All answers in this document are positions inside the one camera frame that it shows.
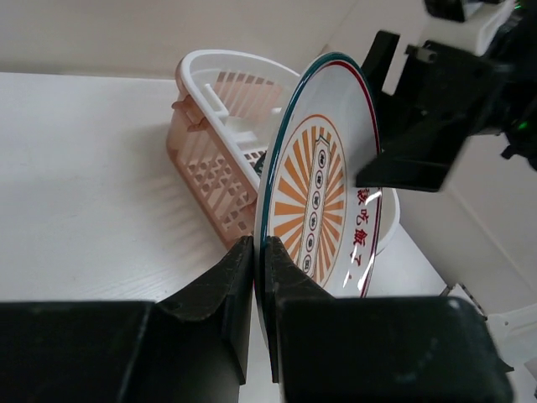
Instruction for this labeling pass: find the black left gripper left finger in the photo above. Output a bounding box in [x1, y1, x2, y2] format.
[1, 237, 253, 402]

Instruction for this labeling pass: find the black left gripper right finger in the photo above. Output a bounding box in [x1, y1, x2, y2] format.
[263, 237, 514, 402]

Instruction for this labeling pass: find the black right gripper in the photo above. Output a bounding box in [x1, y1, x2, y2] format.
[355, 1, 536, 192]

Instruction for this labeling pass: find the orange sunburst white plate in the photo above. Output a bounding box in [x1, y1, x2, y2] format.
[253, 51, 383, 352]

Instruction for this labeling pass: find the green rimmed white plate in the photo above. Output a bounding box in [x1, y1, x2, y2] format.
[253, 151, 267, 177]

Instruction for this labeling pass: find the white pink dish rack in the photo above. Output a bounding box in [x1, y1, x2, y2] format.
[165, 50, 402, 261]

